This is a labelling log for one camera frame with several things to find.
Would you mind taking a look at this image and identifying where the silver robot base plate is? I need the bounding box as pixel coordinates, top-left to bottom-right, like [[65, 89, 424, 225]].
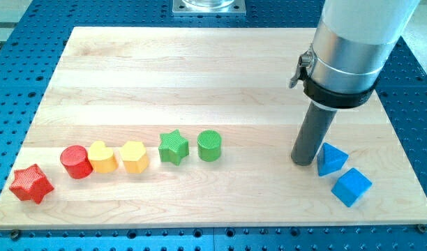
[[172, 0, 246, 16]]

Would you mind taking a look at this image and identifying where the blue cube block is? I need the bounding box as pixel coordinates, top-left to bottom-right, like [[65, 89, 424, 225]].
[[331, 168, 372, 207]]

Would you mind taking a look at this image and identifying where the red cylinder block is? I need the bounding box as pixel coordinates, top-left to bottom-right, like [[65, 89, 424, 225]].
[[60, 145, 93, 179]]

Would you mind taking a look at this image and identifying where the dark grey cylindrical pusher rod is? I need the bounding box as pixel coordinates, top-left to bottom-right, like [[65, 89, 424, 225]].
[[291, 101, 337, 166]]

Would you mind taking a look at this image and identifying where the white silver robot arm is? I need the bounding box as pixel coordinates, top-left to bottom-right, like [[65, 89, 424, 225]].
[[290, 0, 419, 109]]

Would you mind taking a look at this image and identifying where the blue triangle block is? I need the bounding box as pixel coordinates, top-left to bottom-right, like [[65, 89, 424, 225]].
[[317, 143, 349, 176]]

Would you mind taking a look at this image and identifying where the light wooden board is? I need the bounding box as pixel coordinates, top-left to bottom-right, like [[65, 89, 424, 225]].
[[0, 27, 427, 229]]

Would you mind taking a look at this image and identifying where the green star block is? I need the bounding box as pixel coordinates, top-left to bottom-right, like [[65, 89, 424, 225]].
[[158, 129, 189, 166]]

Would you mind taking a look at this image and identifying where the yellow heart block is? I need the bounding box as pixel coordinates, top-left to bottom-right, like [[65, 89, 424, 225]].
[[88, 141, 119, 174]]

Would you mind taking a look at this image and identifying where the red star block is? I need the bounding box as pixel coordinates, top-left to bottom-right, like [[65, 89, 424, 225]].
[[9, 164, 54, 204]]

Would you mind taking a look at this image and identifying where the yellow hexagon block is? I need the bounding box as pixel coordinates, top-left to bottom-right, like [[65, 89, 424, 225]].
[[120, 141, 150, 174]]

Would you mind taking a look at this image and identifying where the green cylinder block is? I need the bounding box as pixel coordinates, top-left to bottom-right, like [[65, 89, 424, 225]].
[[197, 130, 222, 162]]

